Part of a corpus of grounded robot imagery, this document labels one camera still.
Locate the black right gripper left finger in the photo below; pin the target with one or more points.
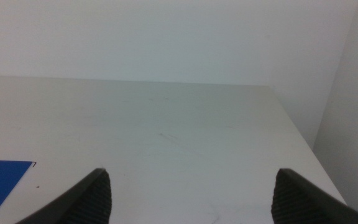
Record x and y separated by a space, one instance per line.
85 202

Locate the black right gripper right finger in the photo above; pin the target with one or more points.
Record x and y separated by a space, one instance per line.
294 202

